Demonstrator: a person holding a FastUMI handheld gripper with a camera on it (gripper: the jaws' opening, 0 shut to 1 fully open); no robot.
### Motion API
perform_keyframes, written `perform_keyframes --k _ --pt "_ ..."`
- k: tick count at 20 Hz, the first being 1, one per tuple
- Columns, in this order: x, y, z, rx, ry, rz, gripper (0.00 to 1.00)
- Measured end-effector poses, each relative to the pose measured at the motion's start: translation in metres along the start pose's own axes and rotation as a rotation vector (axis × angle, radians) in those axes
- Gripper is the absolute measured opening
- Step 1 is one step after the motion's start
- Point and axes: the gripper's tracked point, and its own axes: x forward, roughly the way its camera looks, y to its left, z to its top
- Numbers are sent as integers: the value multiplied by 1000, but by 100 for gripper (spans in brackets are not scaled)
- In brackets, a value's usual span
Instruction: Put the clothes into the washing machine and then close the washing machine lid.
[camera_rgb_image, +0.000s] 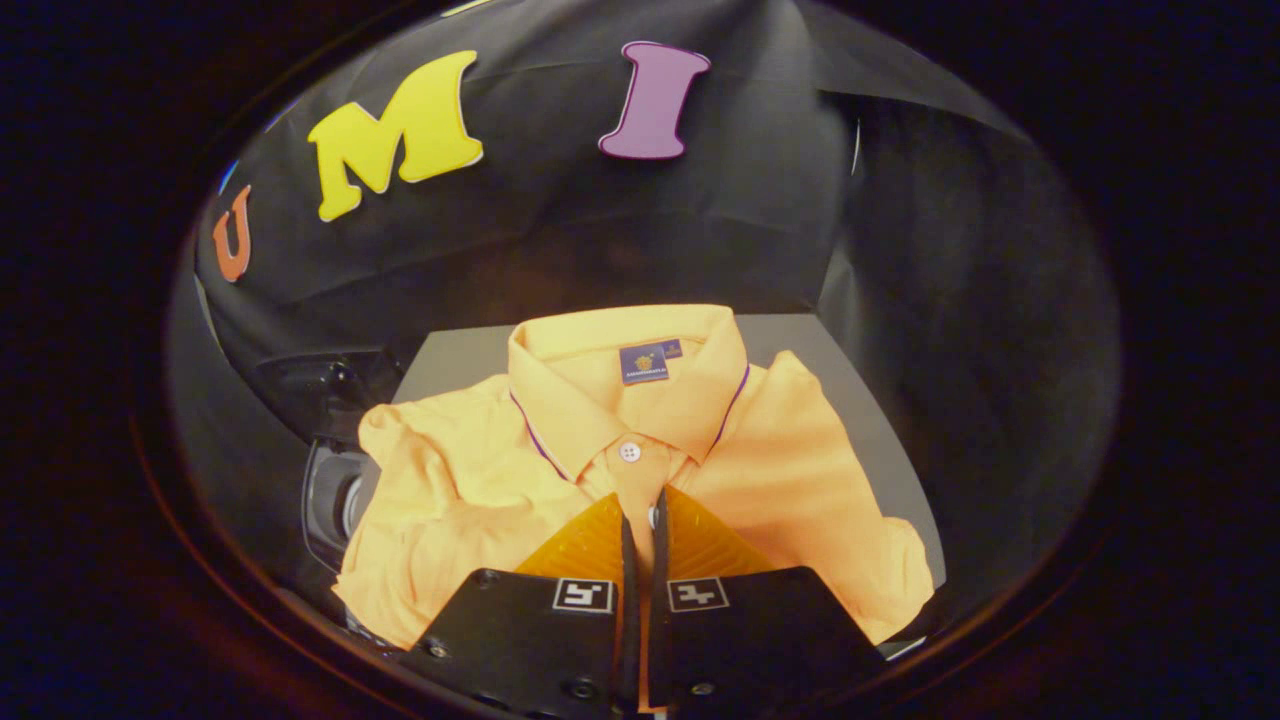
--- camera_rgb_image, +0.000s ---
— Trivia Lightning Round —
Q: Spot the beige cabinet with dark top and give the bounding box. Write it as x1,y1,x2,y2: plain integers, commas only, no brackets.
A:
394,313,947,589

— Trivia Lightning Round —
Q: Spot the black backdrop cloth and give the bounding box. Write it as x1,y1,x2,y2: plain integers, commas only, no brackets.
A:
165,0,1123,626

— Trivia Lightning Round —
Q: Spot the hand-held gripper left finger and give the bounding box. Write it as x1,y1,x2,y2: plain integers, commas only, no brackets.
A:
400,490,641,717

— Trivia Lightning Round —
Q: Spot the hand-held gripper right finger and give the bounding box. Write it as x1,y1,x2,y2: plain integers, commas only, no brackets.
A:
648,487,888,713

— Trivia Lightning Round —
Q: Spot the dark clear washing machine lid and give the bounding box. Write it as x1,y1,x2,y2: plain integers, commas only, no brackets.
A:
254,347,403,443

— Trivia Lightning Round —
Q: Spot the orange polo shirt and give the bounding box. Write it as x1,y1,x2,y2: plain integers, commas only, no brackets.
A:
333,304,937,715

